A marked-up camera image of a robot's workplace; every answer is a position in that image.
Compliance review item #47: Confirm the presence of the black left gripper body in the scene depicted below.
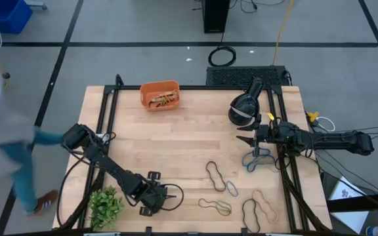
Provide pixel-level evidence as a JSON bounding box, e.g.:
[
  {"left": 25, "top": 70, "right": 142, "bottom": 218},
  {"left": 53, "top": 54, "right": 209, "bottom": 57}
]
[{"left": 139, "top": 170, "right": 170, "bottom": 218}]

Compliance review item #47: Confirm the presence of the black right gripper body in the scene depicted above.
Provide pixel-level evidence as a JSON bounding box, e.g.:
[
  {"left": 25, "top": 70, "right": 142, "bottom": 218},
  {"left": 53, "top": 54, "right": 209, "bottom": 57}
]
[{"left": 253, "top": 113, "right": 284, "bottom": 157}]

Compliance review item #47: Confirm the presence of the thin brown rubber band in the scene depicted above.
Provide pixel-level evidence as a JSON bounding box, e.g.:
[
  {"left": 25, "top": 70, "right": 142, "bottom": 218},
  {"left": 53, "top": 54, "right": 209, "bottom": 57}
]
[{"left": 198, "top": 197, "right": 232, "bottom": 217}]

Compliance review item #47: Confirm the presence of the small blue rubber band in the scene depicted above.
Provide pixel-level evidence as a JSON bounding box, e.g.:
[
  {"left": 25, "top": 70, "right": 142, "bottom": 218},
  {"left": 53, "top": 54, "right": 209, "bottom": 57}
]
[{"left": 225, "top": 180, "right": 239, "bottom": 198}]

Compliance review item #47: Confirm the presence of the thin black rubber band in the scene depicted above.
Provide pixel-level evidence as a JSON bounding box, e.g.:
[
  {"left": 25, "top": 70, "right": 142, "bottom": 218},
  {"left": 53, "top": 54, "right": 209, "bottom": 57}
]
[
  {"left": 205, "top": 160, "right": 227, "bottom": 193},
  {"left": 241, "top": 198, "right": 261, "bottom": 233}
]

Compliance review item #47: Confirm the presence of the green rubber band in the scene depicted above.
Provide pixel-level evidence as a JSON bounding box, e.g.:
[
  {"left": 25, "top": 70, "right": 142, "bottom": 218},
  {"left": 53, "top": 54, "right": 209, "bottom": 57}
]
[{"left": 215, "top": 200, "right": 233, "bottom": 216}]

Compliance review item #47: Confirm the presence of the thin tan rubber band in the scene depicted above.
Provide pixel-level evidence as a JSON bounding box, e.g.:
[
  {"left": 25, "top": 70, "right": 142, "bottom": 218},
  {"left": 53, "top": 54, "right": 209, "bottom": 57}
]
[{"left": 252, "top": 189, "right": 280, "bottom": 225}]

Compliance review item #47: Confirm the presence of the yellow rubber band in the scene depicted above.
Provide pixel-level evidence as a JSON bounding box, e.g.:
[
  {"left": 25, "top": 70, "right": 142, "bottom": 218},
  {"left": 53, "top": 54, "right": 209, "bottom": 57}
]
[{"left": 157, "top": 90, "right": 179, "bottom": 106}]

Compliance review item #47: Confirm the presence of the orange plastic bin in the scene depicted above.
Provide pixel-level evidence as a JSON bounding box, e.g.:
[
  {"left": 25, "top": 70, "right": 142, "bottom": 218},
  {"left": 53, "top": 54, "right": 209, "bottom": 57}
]
[{"left": 140, "top": 80, "right": 181, "bottom": 112}]

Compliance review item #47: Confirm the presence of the blue plastic bin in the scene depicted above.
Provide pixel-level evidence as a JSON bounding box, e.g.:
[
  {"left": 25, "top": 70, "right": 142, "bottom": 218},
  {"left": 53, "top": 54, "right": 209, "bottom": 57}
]
[{"left": 0, "top": 0, "right": 33, "bottom": 35}]

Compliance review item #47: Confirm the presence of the yellow plug connector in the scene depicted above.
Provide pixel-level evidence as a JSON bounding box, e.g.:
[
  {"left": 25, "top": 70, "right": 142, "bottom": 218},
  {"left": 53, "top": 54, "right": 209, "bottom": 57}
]
[{"left": 306, "top": 111, "right": 320, "bottom": 124}]

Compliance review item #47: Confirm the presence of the small green potted plant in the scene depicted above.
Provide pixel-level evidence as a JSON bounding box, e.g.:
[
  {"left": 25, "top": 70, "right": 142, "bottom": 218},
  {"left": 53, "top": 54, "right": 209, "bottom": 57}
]
[{"left": 89, "top": 186, "right": 125, "bottom": 232}]

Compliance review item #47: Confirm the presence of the black ventilated case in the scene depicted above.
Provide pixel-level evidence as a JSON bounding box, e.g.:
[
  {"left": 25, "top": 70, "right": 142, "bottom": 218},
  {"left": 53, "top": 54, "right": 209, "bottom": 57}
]
[{"left": 205, "top": 65, "right": 291, "bottom": 87}]

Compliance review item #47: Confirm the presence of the black beam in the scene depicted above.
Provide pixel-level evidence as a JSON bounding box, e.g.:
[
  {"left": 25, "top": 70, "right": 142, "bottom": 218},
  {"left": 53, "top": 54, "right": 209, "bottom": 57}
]
[{"left": 325, "top": 191, "right": 378, "bottom": 213}]

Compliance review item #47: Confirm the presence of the black computer tower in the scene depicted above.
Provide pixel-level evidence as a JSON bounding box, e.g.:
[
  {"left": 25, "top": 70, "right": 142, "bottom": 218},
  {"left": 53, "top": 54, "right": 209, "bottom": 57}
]
[{"left": 201, "top": 0, "right": 231, "bottom": 34}]

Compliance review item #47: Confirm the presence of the white paper box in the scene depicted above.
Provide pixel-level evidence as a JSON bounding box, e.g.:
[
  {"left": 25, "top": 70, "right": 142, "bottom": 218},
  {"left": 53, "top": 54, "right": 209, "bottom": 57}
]
[{"left": 327, "top": 176, "right": 370, "bottom": 234}]

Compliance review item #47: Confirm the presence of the grey metal leg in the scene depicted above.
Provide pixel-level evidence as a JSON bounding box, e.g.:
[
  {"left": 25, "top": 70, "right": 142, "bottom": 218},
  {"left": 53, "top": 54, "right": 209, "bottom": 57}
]
[{"left": 24, "top": 0, "right": 48, "bottom": 10}]

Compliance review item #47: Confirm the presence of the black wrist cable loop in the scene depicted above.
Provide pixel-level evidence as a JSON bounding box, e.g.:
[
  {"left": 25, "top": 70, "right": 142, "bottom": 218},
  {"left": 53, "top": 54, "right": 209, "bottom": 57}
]
[{"left": 160, "top": 183, "right": 185, "bottom": 212}]

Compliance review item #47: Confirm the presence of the white cable loop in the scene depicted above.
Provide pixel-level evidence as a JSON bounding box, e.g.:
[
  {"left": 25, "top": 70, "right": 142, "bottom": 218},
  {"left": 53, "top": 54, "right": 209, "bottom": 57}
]
[{"left": 315, "top": 116, "right": 336, "bottom": 132}]

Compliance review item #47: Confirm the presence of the coiled black cable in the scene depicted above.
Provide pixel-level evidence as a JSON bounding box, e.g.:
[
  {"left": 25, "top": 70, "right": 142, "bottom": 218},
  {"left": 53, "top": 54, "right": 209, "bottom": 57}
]
[{"left": 207, "top": 32, "right": 237, "bottom": 68}]

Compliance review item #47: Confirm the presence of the black arm base cable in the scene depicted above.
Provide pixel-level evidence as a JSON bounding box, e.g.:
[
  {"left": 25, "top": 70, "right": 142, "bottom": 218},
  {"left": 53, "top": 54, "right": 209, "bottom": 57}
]
[{"left": 56, "top": 152, "right": 90, "bottom": 227}]

